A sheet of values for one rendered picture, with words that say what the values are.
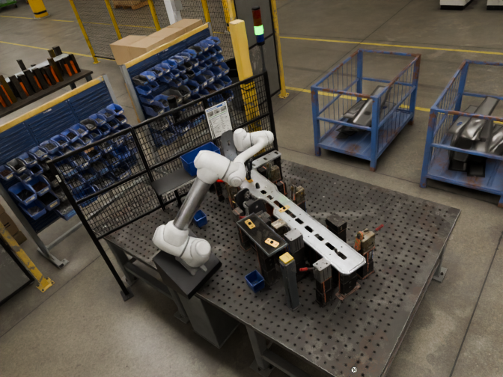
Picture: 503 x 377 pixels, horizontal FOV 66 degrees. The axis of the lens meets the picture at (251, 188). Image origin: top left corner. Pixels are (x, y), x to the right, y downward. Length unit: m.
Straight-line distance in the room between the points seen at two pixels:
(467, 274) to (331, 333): 1.66
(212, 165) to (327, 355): 1.27
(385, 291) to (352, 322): 0.31
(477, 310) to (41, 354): 3.59
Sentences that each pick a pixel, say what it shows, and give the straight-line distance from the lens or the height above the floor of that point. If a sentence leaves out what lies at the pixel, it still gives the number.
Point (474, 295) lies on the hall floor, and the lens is 3.68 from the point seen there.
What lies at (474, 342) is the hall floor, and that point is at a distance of 3.44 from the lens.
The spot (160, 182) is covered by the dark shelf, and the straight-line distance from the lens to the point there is 3.30.
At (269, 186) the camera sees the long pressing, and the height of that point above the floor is 1.00.
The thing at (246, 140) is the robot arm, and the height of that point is 1.40.
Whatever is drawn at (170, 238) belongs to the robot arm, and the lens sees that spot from 2.54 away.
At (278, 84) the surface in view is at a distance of 6.46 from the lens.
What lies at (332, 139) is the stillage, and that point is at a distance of 5.03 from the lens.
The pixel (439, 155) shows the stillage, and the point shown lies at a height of 0.16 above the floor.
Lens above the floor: 2.85
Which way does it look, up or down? 38 degrees down
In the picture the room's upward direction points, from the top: 12 degrees counter-clockwise
